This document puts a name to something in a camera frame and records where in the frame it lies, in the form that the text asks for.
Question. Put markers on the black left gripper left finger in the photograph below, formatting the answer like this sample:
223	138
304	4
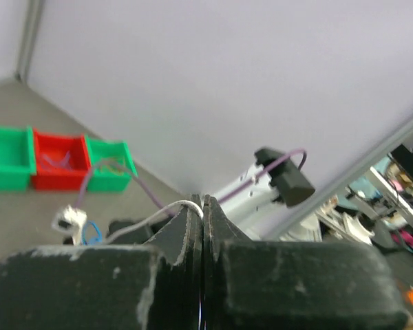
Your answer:
154	285

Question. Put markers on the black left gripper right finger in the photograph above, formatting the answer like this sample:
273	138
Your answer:
293	285

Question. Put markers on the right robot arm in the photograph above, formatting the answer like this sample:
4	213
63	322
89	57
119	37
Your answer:
273	181

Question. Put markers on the green plastic bin far right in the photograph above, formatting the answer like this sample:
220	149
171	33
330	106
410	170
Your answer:
115	162

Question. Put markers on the red plastic bin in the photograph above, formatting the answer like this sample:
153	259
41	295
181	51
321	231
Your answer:
62	161

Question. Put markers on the green plastic bin near yellow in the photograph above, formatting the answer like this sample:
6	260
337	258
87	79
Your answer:
17	158

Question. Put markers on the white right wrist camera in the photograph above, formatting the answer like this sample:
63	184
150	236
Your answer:
70	221

